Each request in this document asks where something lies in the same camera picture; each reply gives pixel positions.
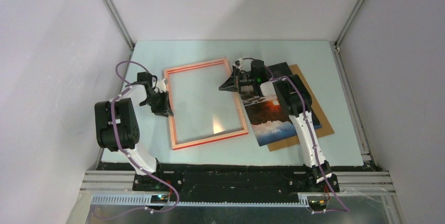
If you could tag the grey slotted cable duct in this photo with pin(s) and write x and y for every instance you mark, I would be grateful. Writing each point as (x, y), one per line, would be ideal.
(149, 200)

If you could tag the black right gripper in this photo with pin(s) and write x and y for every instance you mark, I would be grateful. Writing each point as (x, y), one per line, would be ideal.
(233, 83)

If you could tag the aluminium corner post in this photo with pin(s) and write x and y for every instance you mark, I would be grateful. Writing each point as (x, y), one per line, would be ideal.
(349, 21)
(118, 21)

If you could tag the clear acrylic sheet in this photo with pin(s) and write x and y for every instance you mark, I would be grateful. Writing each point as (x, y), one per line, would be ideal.
(200, 109)

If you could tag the aluminium corner post left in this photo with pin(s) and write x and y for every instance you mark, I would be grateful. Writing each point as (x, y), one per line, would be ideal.
(118, 21)

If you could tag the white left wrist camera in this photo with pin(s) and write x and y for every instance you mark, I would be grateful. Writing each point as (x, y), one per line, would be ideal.
(161, 86)

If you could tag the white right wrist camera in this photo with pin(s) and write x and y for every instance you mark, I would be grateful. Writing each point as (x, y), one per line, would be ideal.
(238, 64)

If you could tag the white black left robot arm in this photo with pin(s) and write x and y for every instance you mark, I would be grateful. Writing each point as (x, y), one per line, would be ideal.
(117, 128)

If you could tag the sunset photo print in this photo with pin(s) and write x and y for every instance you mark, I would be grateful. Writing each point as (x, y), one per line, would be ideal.
(269, 123)

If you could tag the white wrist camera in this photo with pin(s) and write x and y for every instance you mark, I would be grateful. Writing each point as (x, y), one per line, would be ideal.
(161, 86)
(238, 64)

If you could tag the brown backing board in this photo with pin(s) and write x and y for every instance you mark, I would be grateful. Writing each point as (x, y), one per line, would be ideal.
(323, 131)

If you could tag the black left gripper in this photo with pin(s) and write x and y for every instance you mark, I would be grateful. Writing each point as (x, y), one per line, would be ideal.
(165, 109)

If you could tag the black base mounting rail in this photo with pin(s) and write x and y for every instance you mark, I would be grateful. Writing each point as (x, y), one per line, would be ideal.
(232, 183)

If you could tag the aluminium corner post right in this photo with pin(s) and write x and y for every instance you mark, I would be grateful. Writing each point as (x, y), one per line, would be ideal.
(349, 21)

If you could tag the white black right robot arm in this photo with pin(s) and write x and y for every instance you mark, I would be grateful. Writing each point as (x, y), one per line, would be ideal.
(295, 102)

